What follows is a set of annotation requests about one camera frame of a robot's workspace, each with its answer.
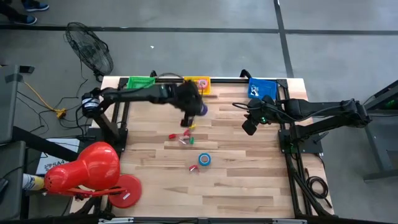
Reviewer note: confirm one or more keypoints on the grey cabinet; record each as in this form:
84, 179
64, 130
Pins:
7, 109
11, 174

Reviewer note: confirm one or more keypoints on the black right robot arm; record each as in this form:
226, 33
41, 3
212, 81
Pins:
326, 107

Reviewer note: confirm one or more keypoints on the yellow staple remover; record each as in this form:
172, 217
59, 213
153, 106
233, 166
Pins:
192, 126

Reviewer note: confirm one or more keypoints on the black floor fan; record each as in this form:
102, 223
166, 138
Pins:
90, 49

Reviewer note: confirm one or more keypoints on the white printed box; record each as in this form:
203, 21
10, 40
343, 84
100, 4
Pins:
56, 155

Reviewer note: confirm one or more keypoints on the black aluminium table frame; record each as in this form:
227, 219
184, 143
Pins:
230, 80

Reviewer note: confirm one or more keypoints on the light blue tape roll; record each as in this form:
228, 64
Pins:
199, 159

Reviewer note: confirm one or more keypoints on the red mini stapler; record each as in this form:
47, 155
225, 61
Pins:
172, 136
193, 168

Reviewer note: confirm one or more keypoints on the yellow white can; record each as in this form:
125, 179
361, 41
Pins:
32, 183

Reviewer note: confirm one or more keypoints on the purple tape roll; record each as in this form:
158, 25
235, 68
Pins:
204, 109

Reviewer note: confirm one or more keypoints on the grey metal stand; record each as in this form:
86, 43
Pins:
377, 149

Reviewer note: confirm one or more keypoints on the green plastic basket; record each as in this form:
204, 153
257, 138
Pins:
140, 83

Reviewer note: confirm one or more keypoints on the person's foot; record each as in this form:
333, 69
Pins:
35, 6
26, 20

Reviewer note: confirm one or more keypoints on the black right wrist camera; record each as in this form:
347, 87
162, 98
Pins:
249, 127

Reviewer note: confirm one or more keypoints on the black frame clamp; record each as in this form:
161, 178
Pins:
153, 74
245, 73

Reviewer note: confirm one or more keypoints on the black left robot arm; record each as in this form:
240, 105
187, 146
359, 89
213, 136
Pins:
133, 93

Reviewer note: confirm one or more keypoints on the blue plastic basket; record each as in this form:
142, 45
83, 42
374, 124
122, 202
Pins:
267, 88

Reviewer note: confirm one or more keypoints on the red staple remover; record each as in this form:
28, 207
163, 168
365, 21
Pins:
186, 132

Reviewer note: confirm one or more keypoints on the pink tape roll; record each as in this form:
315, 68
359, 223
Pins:
199, 83

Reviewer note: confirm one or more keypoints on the green staple remover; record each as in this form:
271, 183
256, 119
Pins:
191, 141

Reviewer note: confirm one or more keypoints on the red desk lamp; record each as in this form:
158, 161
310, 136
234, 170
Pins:
93, 165

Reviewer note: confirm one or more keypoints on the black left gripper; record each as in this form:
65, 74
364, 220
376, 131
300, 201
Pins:
188, 98

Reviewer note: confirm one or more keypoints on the yellow plastic basket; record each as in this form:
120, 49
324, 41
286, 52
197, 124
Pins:
205, 91

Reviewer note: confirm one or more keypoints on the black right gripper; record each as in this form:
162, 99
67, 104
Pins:
262, 110

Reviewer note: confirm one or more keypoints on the pink stapler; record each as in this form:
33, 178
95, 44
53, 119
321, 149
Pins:
184, 137

